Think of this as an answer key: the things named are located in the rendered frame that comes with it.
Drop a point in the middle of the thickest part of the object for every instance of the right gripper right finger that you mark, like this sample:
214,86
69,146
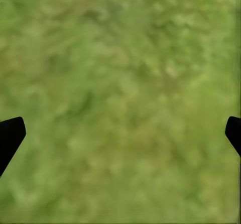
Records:
233,132

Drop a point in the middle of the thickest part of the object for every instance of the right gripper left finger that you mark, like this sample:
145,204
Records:
12,133

